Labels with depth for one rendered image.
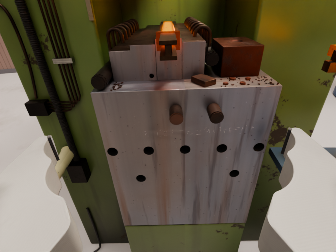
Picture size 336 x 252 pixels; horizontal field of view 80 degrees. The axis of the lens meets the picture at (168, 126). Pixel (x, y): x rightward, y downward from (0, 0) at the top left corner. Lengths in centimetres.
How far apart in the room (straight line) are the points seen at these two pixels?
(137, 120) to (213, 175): 24
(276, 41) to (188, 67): 28
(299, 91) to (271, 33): 21
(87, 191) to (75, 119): 35
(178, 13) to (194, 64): 49
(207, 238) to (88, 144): 52
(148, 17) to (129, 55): 48
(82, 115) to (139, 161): 29
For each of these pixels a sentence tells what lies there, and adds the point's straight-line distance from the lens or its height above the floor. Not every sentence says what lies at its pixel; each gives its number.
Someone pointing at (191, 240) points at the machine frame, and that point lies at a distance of 78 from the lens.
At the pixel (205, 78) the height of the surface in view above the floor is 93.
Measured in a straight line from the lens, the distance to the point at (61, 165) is 73.
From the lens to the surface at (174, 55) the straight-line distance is 35.
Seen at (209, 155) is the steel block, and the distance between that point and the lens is 50.
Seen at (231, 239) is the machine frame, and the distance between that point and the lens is 80.
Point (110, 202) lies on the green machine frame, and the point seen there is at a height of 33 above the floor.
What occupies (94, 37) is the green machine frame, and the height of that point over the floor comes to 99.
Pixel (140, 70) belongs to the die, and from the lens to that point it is 46.
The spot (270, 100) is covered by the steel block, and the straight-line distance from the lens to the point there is 46.
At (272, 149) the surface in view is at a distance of 64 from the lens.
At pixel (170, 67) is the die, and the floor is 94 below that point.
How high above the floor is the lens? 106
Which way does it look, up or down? 31 degrees down
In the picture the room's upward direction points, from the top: 3 degrees counter-clockwise
